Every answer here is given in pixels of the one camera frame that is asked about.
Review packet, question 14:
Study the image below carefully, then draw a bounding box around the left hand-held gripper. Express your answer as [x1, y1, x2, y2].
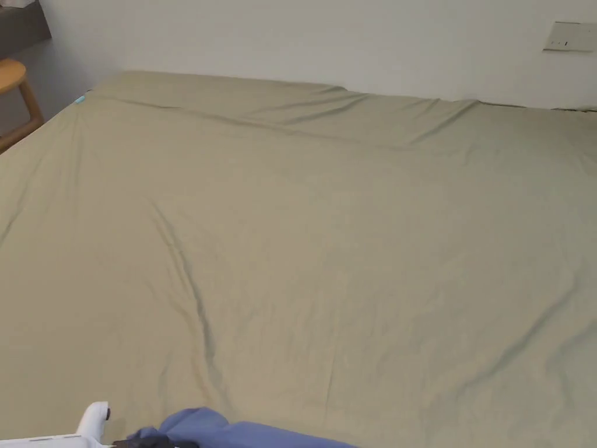
[13, 401, 170, 448]

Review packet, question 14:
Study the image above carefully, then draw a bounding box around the blue garment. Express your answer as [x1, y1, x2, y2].
[127, 407, 362, 448]

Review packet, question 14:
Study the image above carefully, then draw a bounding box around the bed with beige sheet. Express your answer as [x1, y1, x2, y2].
[0, 70, 597, 448]

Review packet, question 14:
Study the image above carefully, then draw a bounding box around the wooden stool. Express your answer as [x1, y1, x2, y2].
[0, 59, 45, 155]

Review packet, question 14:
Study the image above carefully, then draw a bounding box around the white wall switch panel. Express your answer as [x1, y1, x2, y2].
[542, 20, 597, 54]

